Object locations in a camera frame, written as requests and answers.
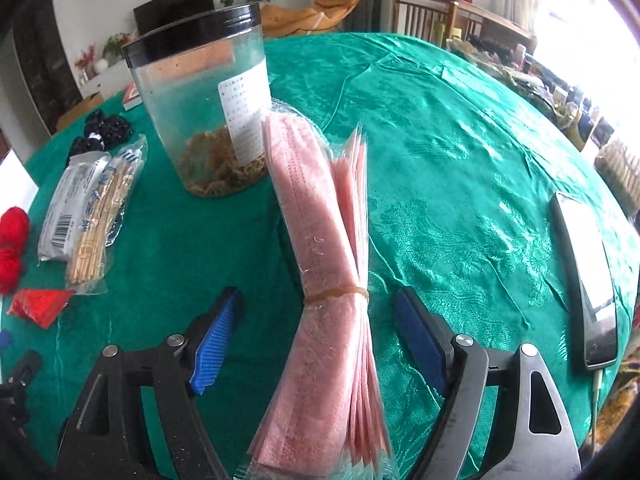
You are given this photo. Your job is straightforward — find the pink face mask pack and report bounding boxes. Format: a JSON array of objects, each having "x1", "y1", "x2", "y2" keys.
[{"x1": 236, "y1": 112, "x2": 398, "y2": 479}]

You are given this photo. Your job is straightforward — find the red packet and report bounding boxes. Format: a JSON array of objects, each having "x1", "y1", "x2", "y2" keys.
[{"x1": 6, "y1": 289, "x2": 74, "y2": 330}]

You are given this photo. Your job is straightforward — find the cotton swab pack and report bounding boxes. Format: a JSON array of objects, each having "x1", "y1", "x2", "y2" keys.
[{"x1": 65, "y1": 134, "x2": 149, "y2": 295}]

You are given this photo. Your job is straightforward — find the red yarn ball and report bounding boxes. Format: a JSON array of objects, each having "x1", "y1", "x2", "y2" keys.
[{"x1": 0, "y1": 207, "x2": 30, "y2": 296}]

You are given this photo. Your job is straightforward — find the smartphone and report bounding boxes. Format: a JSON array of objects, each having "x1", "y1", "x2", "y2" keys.
[{"x1": 550, "y1": 192, "x2": 618, "y2": 370}]

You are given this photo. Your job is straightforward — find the white cardboard box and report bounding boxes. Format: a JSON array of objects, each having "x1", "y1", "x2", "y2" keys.
[{"x1": 0, "y1": 150, "x2": 39, "y2": 214}]

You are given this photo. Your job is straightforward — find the green satin tablecloth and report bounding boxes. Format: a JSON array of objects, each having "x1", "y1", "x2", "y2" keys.
[{"x1": 1, "y1": 32, "x2": 639, "y2": 474}]

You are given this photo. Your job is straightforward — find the black scrunchie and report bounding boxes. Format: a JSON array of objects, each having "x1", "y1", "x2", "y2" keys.
[{"x1": 67, "y1": 110, "x2": 132, "y2": 160}]

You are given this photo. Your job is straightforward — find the cardboard box on floor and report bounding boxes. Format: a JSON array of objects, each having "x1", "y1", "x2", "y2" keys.
[{"x1": 56, "y1": 92, "x2": 104, "y2": 132}]

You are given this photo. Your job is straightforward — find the orange book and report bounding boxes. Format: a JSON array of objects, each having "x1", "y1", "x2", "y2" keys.
[{"x1": 122, "y1": 82, "x2": 142, "y2": 110}]

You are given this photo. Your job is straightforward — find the white tv cabinet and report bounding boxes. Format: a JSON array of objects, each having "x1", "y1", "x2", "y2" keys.
[{"x1": 79, "y1": 60, "x2": 132, "y2": 99}]

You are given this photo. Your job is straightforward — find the red flower vase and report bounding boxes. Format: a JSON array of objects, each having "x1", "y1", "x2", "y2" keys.
[{"x1": 75, "y1": 44, "x2": 96, "y2": 81}]

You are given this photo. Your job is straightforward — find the dark display cabinet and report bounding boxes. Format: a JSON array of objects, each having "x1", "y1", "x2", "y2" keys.
[{"x1": 12, "y1": 0, "x2": 82, "y2": 134}]

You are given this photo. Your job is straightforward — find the clear jar black lid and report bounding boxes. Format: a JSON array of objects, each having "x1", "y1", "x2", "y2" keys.
[{"x1": 124, "y1": 3, "x2": 271, "y2": 197}]

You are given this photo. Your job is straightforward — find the wooden railing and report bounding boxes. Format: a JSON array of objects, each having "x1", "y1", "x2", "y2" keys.
[{"x1": 392, "y1": 0, "x2": 537, "y2": 54}]

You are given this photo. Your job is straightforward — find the black television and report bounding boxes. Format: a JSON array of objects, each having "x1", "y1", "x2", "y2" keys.
[{"x1": 134, "y1": 0, "x2": 215, "y2": 36}]

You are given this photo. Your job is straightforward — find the orange rocking lounge chair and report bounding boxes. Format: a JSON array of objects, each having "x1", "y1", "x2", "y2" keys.
[{"x1": 260, "y1": 0, "x2": 361, "y2": 39}]

